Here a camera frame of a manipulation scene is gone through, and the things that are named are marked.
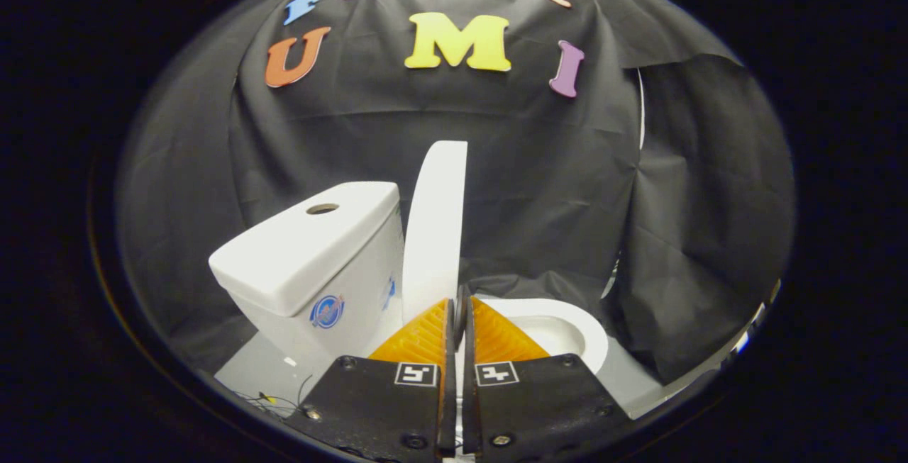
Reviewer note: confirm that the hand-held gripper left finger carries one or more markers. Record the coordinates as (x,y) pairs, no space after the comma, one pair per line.
(447,413)

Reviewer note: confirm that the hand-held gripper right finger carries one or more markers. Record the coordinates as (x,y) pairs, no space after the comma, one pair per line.
(470,413)

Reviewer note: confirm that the black backdrop cloth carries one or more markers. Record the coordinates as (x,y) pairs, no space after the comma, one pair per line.
(532,165)

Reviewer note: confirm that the white toilet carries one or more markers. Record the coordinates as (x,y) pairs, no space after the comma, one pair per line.
(305,257)

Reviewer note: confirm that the white toilet lid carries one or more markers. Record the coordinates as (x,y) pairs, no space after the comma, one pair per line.
(436,236)

